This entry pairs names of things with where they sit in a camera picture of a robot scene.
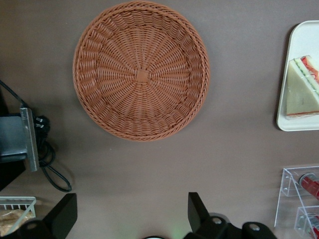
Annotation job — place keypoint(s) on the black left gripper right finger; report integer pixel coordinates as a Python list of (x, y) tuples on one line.
[(198, 211)]

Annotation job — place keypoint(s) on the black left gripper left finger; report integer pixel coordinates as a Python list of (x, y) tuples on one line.
[(63, 211)]

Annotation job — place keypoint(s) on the triangle sandwich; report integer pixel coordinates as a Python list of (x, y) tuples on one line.
[(299, 97)]

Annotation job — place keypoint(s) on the round brown wicker basket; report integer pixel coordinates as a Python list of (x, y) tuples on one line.
[(119, 94)]

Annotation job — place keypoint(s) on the cream plastic tray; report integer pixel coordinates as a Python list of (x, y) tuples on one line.
[(299, 42)]

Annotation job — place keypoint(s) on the clear bag of crackers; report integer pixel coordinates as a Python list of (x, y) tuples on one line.
[(12, 220)]

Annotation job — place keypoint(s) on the black power plug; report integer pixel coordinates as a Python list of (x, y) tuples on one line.
[(43, 125)]

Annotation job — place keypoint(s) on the clear acrylic bottle rack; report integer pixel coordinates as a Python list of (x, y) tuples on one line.
[(286, 184)]

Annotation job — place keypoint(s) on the grey metal bracket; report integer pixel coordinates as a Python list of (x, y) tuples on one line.
[(12, 134)]

